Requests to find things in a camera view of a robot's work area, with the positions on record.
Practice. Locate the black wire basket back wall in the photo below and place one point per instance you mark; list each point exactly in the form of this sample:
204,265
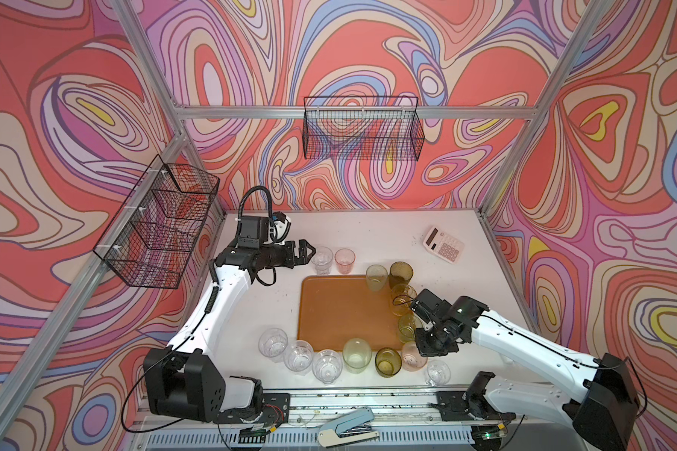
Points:
362,128

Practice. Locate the clear glass front far left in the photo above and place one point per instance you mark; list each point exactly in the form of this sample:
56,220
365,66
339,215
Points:
273,343

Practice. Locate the small clear glass front right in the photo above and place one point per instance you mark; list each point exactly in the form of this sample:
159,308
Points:
437,373

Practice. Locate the orange brown plastic tray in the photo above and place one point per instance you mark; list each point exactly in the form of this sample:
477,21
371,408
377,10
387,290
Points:
336,308

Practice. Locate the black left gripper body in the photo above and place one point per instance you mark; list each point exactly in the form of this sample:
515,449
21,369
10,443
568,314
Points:
275,256

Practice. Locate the pink calculator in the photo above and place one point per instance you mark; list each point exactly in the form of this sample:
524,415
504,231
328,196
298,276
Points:
441,244

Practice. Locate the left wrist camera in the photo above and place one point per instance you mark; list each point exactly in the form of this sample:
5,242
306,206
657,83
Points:
254,231

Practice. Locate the yellow faceted glass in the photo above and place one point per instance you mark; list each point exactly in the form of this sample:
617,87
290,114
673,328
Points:
401,297

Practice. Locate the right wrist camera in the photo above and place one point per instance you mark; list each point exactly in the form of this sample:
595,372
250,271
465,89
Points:
429,307

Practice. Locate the pale green textured glass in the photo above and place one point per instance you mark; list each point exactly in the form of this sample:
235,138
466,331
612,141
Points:
376,277

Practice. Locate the clear faceted glass near marker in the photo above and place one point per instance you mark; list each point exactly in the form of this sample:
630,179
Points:
323,260

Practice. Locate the pink ribbed glass top row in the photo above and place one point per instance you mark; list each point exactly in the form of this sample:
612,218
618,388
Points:
345,260

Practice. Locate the olive brown textured glass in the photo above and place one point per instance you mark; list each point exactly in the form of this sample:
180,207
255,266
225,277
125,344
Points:
400,272

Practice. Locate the pale green glass front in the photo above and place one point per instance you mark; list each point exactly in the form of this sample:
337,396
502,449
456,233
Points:
356,354

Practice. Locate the black wire basket left wall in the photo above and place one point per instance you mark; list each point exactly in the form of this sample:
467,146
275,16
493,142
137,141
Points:
149,243

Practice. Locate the pink textured glass front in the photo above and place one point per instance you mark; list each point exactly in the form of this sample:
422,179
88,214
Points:
412,359

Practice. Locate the blue grey stapler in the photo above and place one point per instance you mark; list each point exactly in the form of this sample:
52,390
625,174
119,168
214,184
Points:
353,427

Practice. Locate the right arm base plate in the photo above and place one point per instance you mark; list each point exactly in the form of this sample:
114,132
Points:
459,406

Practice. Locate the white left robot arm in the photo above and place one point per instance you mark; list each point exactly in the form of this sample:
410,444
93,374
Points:
183,380

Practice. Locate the black wire basket wall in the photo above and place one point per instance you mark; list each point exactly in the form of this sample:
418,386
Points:
362,128
149,243

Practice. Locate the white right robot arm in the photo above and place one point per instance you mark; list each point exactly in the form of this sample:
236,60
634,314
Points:
596,397

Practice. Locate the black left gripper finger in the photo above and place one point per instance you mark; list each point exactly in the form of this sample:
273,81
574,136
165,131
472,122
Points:
305,258
305,247

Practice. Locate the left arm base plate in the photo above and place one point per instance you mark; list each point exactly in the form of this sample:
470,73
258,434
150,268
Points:
271,411

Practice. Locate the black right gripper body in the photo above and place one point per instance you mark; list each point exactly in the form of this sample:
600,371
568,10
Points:
434,343

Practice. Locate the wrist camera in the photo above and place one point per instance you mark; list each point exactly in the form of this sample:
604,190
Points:
254,231
429,307

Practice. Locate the bright green faceted glass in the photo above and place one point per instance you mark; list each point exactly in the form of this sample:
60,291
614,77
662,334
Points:
407,326

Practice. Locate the olive glass front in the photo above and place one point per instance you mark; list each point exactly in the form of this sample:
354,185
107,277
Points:
388,362

